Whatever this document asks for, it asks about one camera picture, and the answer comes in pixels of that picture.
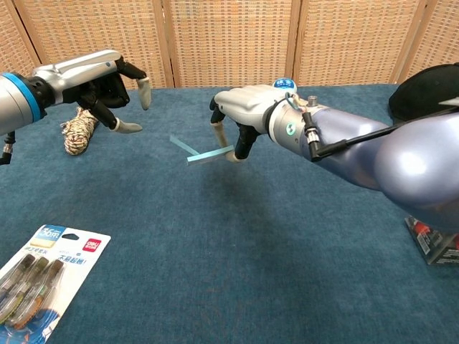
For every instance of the white drink bottle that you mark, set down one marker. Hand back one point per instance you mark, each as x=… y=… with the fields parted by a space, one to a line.
x=284 y=84

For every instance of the woven bamboo folding screen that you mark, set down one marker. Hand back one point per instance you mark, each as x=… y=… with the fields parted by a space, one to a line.
x=229 y=39

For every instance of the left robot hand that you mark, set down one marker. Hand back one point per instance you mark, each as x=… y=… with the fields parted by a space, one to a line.
x=97 y=84

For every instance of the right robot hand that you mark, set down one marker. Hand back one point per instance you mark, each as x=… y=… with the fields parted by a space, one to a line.
x=247 y=107

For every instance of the blue table mat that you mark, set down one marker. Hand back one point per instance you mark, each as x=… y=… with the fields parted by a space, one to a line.
x=215 y=233

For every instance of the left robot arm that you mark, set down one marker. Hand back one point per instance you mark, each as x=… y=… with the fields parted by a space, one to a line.
x=18 y=102

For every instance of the clear box of red clips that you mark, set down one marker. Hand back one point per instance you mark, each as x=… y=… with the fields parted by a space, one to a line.
x=435 y=243

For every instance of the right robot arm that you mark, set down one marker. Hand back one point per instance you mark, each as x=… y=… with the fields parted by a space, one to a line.
x=369 y=150

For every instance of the correction tape blister pack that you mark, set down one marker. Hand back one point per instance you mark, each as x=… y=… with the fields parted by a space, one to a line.
x=43 y=279

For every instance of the black baseball cap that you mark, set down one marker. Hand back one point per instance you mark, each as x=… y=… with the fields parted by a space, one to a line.
x=426 y=91

